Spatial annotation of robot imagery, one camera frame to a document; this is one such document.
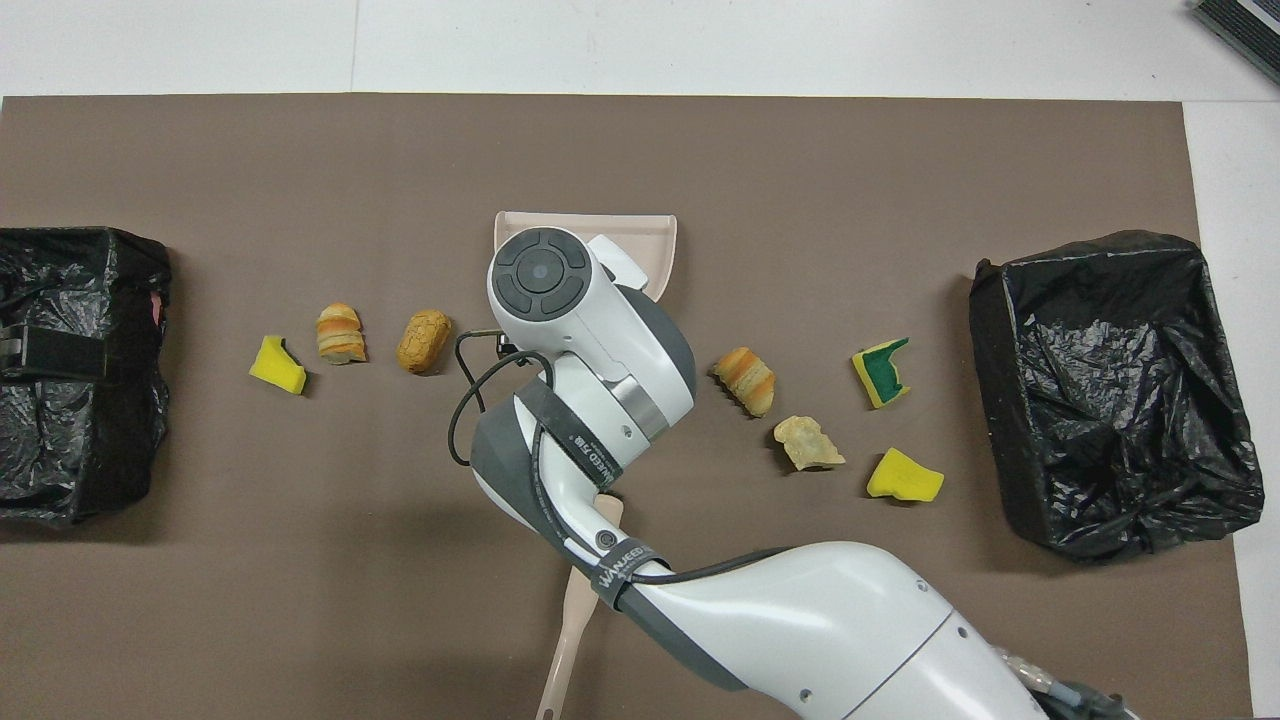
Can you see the beige plastic dustpan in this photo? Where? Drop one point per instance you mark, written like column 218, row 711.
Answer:
column 655, row 245

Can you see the black ribbed device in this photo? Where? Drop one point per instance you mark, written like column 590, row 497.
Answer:
column 1245, row 30

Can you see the beige brush black bristles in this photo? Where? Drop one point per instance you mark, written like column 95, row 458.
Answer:
column 570, row 640

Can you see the black bag lined bin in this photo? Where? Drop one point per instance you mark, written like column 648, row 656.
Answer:
column 80, row 450
column 1120, row 400

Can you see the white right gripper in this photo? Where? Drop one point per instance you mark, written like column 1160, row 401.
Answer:
column 620, row 265

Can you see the brown table mat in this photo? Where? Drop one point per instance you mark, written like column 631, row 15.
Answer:
column 800, row 150

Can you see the brown bread roll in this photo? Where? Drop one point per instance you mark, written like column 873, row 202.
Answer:
column 423, row 342

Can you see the pale bread piece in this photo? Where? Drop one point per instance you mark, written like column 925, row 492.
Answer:
column 806, row 442

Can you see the green yellow sponge piece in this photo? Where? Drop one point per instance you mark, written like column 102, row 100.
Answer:
column 880, row 375

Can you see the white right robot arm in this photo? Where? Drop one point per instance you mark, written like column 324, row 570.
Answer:
column 820, row 620

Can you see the striped croissant piece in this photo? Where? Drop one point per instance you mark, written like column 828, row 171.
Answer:
column 748, row 380
column 340, row 335

